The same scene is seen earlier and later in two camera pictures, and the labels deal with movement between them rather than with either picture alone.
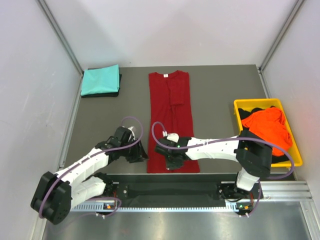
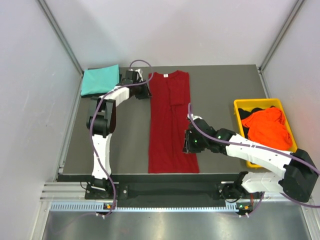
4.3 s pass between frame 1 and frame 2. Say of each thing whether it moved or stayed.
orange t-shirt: stayed
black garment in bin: stayed
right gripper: moved
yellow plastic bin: stayed
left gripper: moved
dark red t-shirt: stayed
